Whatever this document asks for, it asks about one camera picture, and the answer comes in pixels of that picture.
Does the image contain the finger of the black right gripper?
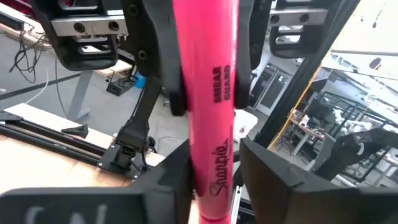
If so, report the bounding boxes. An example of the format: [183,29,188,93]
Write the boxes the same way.
[234,0,275,110]
[120,0,188,117]

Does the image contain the pink Sharpie highlighter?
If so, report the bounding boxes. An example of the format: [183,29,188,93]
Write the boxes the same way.
[172,0,241,224]

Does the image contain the yellow floor cable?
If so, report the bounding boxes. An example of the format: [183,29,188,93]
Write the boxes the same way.
[267,67,323,151]

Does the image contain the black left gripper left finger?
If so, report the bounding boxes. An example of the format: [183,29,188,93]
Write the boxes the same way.
[129,140,194,224]

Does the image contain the tangled black cables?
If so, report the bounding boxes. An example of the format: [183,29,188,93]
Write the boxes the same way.
[9,27,47,84]

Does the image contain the blue bucket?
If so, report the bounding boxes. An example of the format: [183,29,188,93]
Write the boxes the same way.
[135,73,147,90]

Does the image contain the black aluminium rig frame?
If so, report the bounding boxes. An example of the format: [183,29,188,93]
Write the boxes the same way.
[0,0,361,187]

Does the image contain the white trash bin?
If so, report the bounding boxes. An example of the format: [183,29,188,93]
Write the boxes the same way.
[233,108,259,144]

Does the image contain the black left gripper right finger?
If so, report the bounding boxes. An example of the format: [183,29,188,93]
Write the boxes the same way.
[239,138,374,224]

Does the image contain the wooden desk with grey legs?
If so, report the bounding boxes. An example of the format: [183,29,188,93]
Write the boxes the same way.
[0,2,134,123]

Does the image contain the black mount device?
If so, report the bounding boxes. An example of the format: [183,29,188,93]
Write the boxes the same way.
[313,126,398,182]

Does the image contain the white floor cable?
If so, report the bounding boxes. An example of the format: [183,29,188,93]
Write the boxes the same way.
[24,67,50,105]

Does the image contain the black power strip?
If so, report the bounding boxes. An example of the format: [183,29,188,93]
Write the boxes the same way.
[107,76,137,96]

